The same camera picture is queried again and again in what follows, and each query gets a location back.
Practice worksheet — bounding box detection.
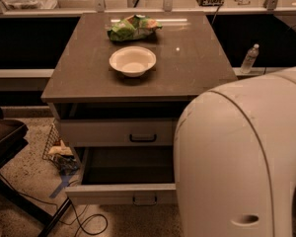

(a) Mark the grey drawer cabinet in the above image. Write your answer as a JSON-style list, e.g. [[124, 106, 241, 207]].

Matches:
[[40, 11, 239, 196]]

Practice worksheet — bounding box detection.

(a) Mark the green chip bag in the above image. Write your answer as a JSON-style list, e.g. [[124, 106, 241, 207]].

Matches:
[[107, 15, 163, 41]]

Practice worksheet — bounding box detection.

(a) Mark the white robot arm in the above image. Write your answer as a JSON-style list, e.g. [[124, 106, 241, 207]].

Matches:
[[174, 67, 296, 237]]

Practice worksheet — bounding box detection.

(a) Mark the wire basket with snacks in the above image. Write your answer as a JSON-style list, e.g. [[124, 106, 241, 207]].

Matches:
[[42, 123, 79, 175]]

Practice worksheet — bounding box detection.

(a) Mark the black floor cable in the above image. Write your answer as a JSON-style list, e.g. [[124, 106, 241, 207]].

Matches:
[[0, 151, 109, 237]]

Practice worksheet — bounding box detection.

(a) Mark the white paper bowl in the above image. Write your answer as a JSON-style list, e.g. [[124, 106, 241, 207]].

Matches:
[[110, 46, 156, 77]]

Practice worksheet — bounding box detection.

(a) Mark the clear plastic water bottle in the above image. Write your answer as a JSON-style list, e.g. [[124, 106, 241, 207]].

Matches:
[[240, 43, 259, 74]]

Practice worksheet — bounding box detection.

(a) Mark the black cart left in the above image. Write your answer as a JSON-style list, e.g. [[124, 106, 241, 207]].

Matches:
[[0, 108, 71, 237]]

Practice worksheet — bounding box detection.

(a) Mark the grey drawer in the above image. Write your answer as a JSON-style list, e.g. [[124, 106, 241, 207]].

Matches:
[[65, 146, 177, 206], [55, 118, 177, 147]]

